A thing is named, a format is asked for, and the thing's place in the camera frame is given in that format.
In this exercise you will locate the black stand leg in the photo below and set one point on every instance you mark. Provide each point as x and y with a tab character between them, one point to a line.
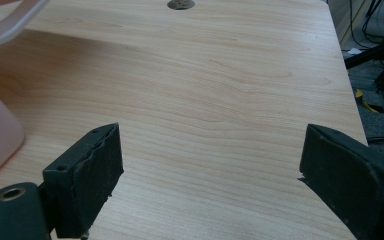
376	53

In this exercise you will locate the white paper scrap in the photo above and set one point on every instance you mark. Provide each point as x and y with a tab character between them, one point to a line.
354	51

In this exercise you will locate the yellow tape scrap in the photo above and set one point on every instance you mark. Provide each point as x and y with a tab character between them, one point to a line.
365	103

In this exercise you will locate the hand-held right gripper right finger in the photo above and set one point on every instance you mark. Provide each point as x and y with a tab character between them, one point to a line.
346	180

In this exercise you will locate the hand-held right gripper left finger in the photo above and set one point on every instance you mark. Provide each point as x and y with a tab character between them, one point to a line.
86	180

